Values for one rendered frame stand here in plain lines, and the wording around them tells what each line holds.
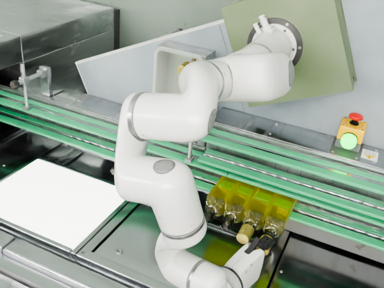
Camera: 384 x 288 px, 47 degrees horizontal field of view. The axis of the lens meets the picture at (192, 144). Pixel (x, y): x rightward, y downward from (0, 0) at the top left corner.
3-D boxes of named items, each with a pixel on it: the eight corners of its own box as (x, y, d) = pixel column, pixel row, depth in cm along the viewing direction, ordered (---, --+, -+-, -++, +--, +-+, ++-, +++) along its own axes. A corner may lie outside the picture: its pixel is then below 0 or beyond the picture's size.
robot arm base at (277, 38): (240, 25, 123) (219, 38, 111) (280, 4, 116) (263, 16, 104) (264, 75, 127) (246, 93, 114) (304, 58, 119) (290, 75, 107)
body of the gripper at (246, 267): (236, 309, 100) (262, 282, 108) (243, 277, 95) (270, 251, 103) (210, 290, 104) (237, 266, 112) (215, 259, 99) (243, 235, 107)
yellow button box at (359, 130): (338, 136, 134) (334, 146, 128) (343, 114, 131) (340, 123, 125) (361, 142, 132) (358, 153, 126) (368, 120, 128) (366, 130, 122)
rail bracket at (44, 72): (54, 92, 172) (10, 112, 154) (51, 50, 163) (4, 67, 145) (63, 95, 170) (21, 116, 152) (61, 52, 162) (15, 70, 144)
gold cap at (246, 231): (239, 224, 117) (234, 233, 114) (251, 223, 116) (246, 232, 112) (243, 235, 118) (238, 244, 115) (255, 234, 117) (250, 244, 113)
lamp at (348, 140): (339, 144, 127) (337, 148, 125) (343, 130, 125) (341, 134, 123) (355, 148, 126) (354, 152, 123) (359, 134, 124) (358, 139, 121)
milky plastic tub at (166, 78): (163, 102, 156) (151, 110, 149) (167, 39, 145) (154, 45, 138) (208, 114, 150) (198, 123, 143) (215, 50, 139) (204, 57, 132)
